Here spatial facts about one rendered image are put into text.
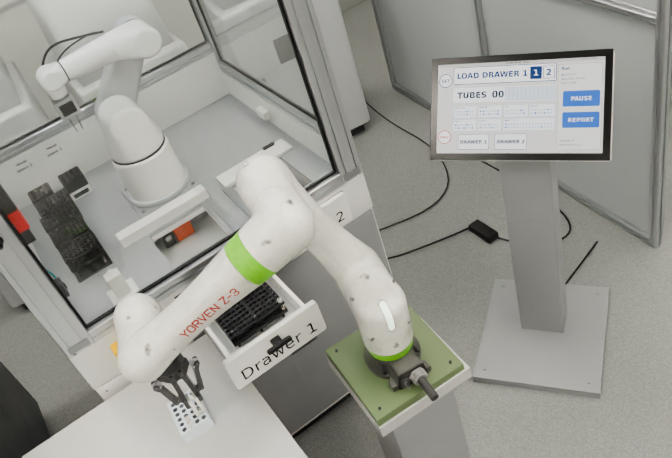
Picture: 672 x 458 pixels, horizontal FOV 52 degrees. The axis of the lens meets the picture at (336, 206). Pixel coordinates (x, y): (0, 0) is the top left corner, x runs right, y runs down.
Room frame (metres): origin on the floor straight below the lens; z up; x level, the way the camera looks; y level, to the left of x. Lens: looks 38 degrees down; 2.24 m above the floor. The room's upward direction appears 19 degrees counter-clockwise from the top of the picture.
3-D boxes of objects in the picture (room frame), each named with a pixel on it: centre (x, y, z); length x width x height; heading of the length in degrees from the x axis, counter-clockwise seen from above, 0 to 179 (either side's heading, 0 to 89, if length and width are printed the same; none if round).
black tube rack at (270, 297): (1.46, 0.34, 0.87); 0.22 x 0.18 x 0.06; 22
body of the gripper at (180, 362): (1.20, 0.51, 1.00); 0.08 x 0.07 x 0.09; 108
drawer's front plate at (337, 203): (1.68, 0.10, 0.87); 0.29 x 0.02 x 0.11; 112
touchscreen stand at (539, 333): (1.67, -0.60, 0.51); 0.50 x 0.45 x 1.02; 148
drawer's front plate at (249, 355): (1.27, 0.27, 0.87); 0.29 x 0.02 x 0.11; 112
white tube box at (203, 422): (1.22, 0.55, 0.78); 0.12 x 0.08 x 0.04; 18
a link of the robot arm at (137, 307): (1.19, 0.51, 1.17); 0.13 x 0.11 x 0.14; 7
